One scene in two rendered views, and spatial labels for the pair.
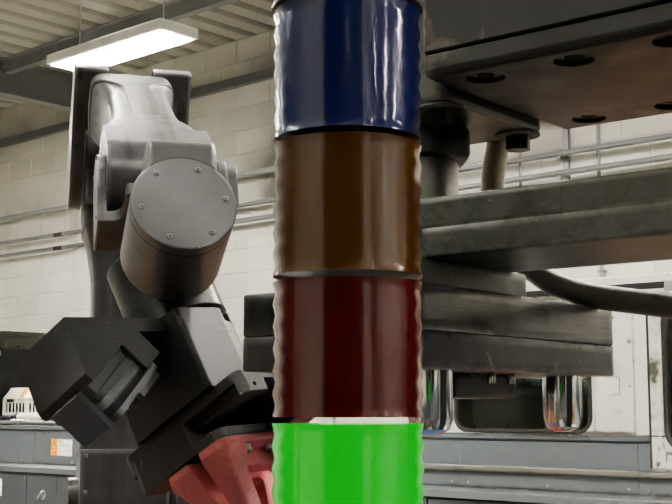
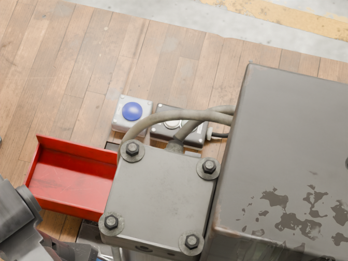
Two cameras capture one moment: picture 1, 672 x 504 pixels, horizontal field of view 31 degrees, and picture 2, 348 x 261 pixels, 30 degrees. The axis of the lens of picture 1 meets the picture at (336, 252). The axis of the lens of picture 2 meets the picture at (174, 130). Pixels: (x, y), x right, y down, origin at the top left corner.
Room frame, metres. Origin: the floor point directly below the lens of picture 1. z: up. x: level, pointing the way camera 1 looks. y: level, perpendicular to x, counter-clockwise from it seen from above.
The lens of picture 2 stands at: (0.42, 0.05, 2.04)
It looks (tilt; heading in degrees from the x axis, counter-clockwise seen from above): 64 degrees down; 330
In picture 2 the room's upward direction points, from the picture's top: 5 degrees clockwise
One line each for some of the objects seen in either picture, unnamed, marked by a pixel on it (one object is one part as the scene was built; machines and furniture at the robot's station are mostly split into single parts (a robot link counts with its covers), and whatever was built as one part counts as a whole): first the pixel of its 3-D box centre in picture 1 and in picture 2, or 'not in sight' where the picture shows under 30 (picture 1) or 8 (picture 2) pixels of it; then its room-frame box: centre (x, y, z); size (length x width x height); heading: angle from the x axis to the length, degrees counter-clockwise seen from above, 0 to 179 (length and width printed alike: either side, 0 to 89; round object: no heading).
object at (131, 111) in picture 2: not in sight; (132, 112); (0.96, -0.16, 0.93); 0.04 x 0.04 x 0.02
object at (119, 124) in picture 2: not in sight; (132, 118); (0.96, -0.16, 0.90); 0.07 x 0.07 x 0.06; 51
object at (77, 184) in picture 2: not in sight; (93, 184); (0.86, -0.04, 0.93); 0.25 x 0.12 x 0.06; 51
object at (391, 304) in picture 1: (347, 349); not in sight; (0.31, 0.00, 1.10); 0.04 x 0.04 x 0.03
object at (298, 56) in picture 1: (347, 78); not in sight; (0.31, 0.00, 1.17); 0.04 x 0.04 x 0.03
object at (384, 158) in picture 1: (347, 212); not in sight; (0.31, 0.00, 1.14); 0.04 x 0.04 x 0.03
